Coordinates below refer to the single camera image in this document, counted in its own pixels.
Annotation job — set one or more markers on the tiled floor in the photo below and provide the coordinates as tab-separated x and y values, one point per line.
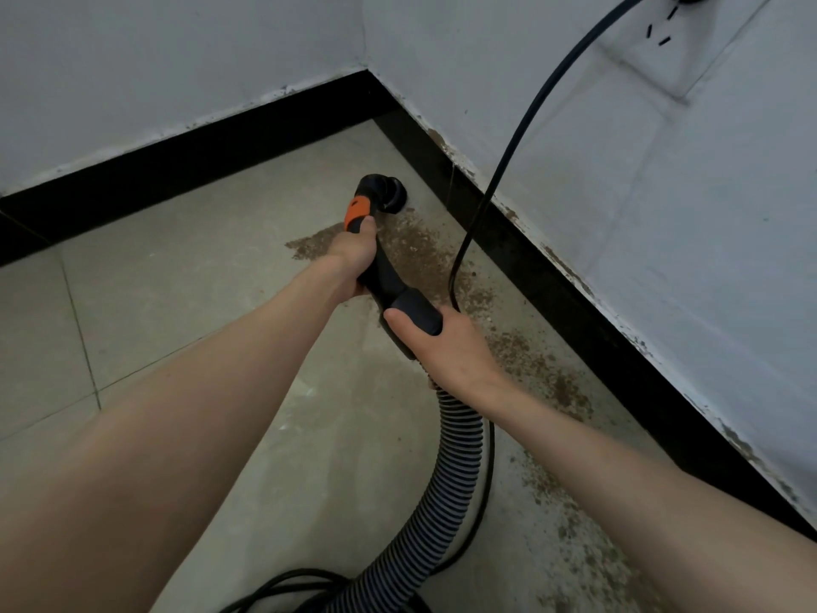
192	300

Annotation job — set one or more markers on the person's right forearm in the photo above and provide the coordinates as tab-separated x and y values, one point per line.
651	517

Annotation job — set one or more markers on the person's left hand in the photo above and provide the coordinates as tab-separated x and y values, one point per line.
351	255

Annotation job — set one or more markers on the person's right hand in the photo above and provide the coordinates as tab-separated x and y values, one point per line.
447	357

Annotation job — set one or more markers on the white wall socket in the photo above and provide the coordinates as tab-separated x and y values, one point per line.
689	44

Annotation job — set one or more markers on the person's left forearm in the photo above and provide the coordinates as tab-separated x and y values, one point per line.
141	466

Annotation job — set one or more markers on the brown sawdust dirt patch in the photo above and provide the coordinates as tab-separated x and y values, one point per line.
523	364

